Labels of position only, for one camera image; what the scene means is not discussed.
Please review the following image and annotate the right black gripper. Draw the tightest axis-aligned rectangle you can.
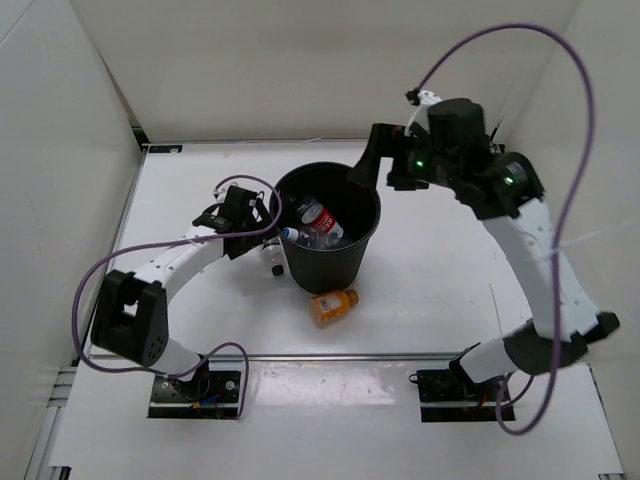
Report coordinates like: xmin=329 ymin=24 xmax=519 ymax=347
xmin=348 ymin=125 xmax=460 ymax=192

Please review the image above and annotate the clear bottle blue label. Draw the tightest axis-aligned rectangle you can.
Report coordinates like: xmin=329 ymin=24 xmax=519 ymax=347
xmin=282 ymin=227 xmax=327 ymax=250

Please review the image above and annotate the clear bottle black cap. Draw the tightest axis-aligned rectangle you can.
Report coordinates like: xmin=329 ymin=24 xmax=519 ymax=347
xmin=260 ymin=238 xmax=286 ymax=278

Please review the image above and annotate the clear bottle red label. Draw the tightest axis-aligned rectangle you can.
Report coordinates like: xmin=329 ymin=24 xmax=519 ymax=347
xmin=295 ymin=196 xmax=344 ymax=240

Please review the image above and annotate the clear unlabelled plastic bottle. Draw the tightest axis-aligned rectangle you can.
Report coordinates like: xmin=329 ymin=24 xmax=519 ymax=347
xmin=321 ymin=233 xmax=353 ymax=250

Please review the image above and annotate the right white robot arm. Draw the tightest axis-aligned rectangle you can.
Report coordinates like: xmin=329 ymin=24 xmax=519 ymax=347
xmin=348 ymin=98 xmax=620 ymax=400

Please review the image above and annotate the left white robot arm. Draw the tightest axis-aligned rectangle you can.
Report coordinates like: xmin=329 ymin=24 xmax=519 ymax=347
xmin=91 ymin=184 xmax=275 ymax=400

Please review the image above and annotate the black plastic bin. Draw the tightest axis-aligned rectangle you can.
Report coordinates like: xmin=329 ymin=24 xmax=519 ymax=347
xmin=276 ymin=162 xmax=381 ymax=294

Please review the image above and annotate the orange juice bottle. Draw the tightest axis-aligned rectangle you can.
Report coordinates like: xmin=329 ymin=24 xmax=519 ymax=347
xmin=309 ymin=289 xmax=360 ymax=328

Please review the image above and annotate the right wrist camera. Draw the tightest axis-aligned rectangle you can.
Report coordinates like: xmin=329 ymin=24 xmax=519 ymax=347
xmin=405 ymin=88 xmax=442 ymax=113

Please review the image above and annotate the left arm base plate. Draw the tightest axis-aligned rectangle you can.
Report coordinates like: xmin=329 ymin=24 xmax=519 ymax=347
xmin=147 ymin=364 xmax=245 ymax=420

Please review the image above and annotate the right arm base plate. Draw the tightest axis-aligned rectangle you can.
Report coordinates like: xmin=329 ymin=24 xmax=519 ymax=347
xmin=408 ymin=370 xmax=501 ymax=423

